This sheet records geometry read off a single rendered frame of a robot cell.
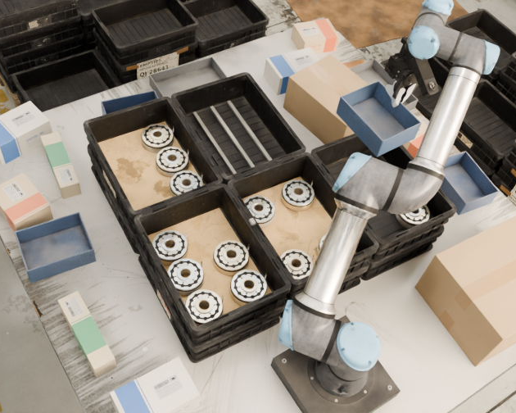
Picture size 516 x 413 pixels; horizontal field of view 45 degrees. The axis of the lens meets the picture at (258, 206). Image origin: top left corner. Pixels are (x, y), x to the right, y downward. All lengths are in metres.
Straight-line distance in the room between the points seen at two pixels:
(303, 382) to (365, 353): 0.25
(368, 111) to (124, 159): 0.79
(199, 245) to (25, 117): 0.79
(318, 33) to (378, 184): 1.23
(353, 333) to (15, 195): 1.13
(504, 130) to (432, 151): 1.58
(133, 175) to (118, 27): 1.20
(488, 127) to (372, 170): 1.63
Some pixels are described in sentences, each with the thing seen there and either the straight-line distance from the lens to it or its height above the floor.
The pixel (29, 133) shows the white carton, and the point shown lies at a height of 0.78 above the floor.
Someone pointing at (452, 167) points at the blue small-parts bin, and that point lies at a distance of 2.44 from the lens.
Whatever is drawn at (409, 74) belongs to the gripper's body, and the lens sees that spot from 1.85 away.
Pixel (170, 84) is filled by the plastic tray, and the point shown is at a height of 0.70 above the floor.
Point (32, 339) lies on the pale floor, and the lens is 2.70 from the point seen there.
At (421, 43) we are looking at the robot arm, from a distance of 1.65.
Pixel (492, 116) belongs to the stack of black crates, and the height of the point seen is 0.38.
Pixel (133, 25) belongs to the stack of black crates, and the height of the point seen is 0.49.
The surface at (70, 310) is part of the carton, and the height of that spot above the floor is 0.76.
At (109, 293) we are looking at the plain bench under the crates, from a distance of 1.95.
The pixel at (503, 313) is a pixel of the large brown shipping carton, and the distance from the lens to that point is 1.91.
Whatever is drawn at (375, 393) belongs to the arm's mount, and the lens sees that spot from 1.85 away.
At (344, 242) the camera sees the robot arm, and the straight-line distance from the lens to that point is 1.60.
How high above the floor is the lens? 2.41
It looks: 54 degrees down
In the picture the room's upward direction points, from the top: 10 degrees clockwise
